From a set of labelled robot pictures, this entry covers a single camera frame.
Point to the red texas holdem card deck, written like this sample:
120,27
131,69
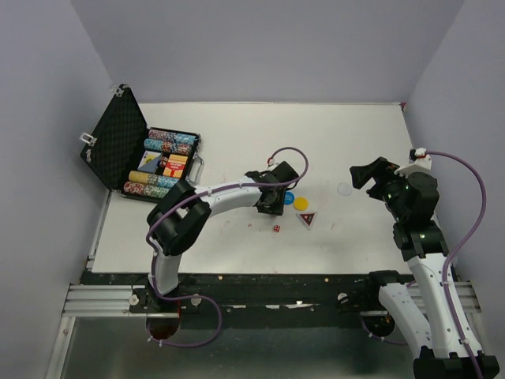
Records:
175,166

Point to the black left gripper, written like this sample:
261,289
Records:
276,210

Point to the triangular all in button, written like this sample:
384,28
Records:
307,218

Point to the black aluminium base frame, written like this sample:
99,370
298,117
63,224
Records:
238,300

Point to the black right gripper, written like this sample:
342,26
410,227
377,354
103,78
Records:
383,170

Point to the poker chip row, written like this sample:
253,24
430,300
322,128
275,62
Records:
168,146
171,136

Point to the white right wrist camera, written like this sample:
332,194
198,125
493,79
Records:
419,161

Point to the blue small blind button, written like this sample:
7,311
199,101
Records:
289,198

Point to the black poker set case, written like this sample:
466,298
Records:
116,145

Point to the clear dealer button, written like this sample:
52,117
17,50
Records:
344,189

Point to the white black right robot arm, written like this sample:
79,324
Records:
438,334

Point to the red green chip row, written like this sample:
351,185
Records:
140,189

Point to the blue ace card deck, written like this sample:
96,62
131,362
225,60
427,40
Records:
149,162

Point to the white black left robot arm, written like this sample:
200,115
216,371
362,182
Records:
176,222

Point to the yellow round button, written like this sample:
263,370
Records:
300,203

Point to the yellow blue chip row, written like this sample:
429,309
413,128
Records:
152,179

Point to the top poker chip row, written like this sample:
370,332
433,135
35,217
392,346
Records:
171,136

